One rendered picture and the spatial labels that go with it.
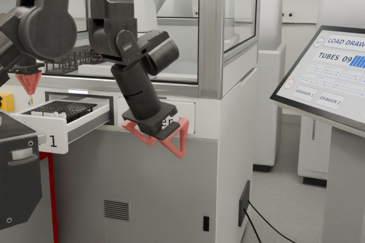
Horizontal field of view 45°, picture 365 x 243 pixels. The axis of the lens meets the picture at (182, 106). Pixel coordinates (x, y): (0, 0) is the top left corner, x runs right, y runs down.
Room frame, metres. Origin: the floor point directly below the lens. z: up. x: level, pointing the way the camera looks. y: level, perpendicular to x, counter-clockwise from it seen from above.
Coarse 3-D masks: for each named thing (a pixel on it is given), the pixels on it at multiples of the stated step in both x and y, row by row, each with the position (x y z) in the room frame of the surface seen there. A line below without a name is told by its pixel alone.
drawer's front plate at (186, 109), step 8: (120, 104) 1.58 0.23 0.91; (176, 104) 1.51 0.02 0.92; (184, 104) 1.50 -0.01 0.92; (192, 104) 1.50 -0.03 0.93; (120, 112) 1.58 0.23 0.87; (184, 112) 1.51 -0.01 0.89; (192, 112) 1.50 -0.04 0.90; (120, 120) 1.58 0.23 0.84; (168, 120) 1.52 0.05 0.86; (176, 120) 1.51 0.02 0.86; (192, 120) 1.50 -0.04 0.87; (136, 128) 1.56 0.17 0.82; (192, 128) 1.50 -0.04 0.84
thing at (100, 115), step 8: (40, 104) 1.62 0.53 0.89; (104, 104) 1.63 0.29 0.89; (96, 112) 1.52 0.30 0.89; (104, 112) 1.58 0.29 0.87; (80, 120) 1.41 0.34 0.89; (88, 120) 1.46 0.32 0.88; (96, 120) 1.51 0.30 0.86; (104, 120) 1.57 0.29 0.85; (72, 128) 1.36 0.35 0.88; (80, 128) 1.40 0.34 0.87; (88, 128) 1.45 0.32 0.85; (72, 136) 1.35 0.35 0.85; (80, 136) 1.41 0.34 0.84
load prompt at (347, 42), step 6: (330, 36) 1.44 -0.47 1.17; (336, 36) 1.42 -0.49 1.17; (342, 36) 1.40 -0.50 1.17; (348, 36) 1.38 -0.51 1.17; (354, 36) 1.36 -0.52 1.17; (360, 36) 1.34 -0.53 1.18; (324, 42) 1.44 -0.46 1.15; (330, 42) 1.42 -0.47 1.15; (336, 42) 1.40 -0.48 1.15; (342, 42) 1.38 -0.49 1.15; (348, 42) 1.36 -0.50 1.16; (354, 42) 1.34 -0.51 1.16; (360, 42) 1.32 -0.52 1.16; (342, 48) 1.36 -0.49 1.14; (348, 48) 1.34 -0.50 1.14; (354, 48) 1.32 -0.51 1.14; (360, 48) 1.30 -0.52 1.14
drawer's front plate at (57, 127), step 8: (24, 120) 1.32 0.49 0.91; (32, 120) 1.31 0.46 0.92; (40, 120) 1.30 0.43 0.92; (48, 120) 1.30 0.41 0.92; (56, 120) 1.29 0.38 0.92; (64, 120) 1.29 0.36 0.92; (40, 128) 1.31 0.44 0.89; (48, 128) 1.30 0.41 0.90; (56, 128) 1.29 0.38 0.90; (64, 128) 1.28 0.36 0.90; (48, 136) 1.30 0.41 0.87; (56, 136) 1.29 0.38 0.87; (64, 136) 1.28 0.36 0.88; (40, 144) 1.31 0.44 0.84; (48, 144) 1.30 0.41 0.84; (56, 144) 1.29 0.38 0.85; (64, 144) 1.28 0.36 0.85; (56, 152) 1.29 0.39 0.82; (64, 152) 1.28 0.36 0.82
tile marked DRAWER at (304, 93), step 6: (300, 84) 1.37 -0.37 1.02; (294, 90) 1.37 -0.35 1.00; (300, 90) 1.35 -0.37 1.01; (306, 90) 1.33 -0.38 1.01; (312, 90) 1.31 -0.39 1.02; (318, 90) 1.30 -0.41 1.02; (294, 96) 1.35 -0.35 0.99; (300, 96) 1.33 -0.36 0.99; (306, 96) 1.31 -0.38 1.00; (312, 96) 1.30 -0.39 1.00
